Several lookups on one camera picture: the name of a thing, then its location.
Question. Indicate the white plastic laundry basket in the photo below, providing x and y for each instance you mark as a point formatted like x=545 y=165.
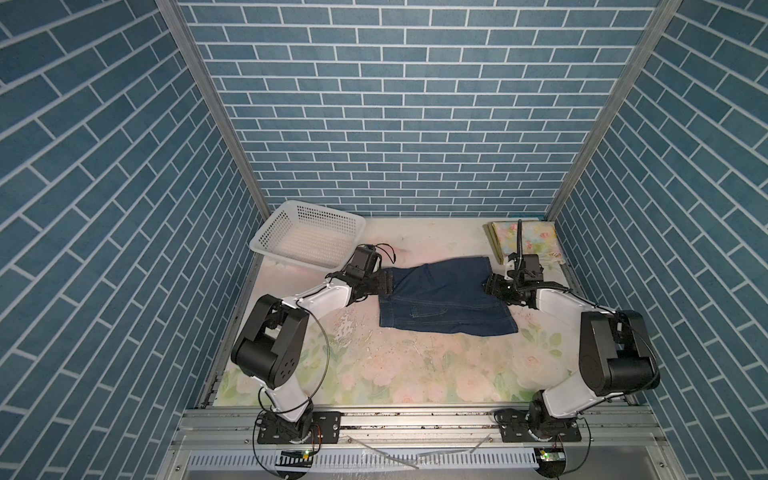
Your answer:
x=309 y=235

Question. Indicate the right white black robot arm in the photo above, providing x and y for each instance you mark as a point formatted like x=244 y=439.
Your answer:
x=615 y=356

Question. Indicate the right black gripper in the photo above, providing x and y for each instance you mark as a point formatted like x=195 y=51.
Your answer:
x=494 y=286

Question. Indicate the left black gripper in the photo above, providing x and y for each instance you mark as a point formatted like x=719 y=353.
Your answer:
x=385 y=282

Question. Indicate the aluminium front mounting rail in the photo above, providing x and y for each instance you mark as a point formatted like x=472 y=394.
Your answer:
x=422 y=442

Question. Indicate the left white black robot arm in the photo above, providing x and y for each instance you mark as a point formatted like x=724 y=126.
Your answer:
x=269 y=345

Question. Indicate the aluminium corner post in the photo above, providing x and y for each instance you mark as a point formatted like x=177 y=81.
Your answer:
x=657 y=24
x=172 y=14

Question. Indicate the floral pastel skirt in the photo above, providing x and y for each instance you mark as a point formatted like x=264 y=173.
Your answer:
x=538 y=238

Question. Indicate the olive green skirt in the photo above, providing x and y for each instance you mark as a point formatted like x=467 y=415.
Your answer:
x=493 y=240

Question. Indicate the blue denim skirt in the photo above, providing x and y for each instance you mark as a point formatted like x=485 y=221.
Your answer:
x=446 y=297

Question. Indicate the left aluminium corner post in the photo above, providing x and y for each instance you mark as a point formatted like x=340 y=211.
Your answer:
x=172 y=14

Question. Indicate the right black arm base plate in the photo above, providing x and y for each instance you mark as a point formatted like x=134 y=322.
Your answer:
x=517 y=426

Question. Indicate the right aluminium corner post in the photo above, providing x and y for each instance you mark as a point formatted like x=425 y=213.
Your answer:
x=657 y=24

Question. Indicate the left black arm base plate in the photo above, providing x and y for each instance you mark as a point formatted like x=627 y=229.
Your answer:
x=324 y=427

